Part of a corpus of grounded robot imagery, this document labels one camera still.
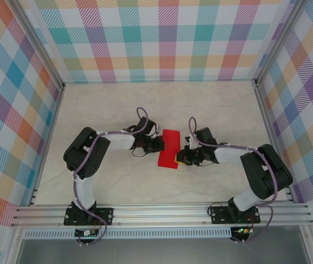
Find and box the grey metal panel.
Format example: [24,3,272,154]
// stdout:
[15,238,311,264]

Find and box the slotted grey cable duct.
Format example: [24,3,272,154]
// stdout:
[23,227,234,240]

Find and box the thin black left gripper cable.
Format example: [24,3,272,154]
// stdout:
[132,147,149,158]

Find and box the thin black base wire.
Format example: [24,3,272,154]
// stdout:
[207,201,230,217]

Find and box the aluminium mounting rail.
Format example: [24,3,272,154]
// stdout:
[10,203,313,229]

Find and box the aluminium frame post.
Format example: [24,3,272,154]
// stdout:
[252,0,307,87]
[9,0,66,91]

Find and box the red paper sheet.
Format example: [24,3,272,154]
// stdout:
[156,129,182,168]

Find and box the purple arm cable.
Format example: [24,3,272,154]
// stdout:
[73,106,150,246]
[188,117,279,244]

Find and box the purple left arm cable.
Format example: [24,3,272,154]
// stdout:
[73,106,150,246]

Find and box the aluminium frame leg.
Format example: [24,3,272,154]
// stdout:
[5,228,23,264]
[300,225,313,264]

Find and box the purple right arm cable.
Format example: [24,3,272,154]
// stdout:
[188,117,279,244]

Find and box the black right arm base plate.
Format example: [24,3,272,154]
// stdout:
[210,206,261,225]

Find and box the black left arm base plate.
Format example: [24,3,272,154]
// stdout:
[64,207,114,226]

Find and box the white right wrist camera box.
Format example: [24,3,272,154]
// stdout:
[184,135,198,151]

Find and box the aluminium table side rail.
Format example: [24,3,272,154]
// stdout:
[28,85,66,207]
[254,82,296,204]

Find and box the thin black right gripper cable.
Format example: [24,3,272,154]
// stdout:
[191,161,216,168]

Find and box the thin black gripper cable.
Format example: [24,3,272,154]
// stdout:
[132,147,149,158]
[191,161,216,168]

